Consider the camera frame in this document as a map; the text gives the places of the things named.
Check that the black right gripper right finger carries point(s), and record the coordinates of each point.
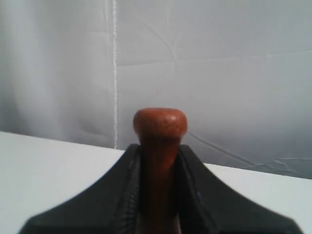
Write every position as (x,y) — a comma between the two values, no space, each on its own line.
(206,205)

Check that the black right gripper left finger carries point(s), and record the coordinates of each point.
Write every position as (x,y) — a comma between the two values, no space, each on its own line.
(109,206)

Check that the brown wooden pestle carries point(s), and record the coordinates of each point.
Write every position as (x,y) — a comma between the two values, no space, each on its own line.
(160,131)

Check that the grey backdrop curtain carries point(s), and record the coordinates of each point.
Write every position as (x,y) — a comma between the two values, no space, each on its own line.
(241,70)

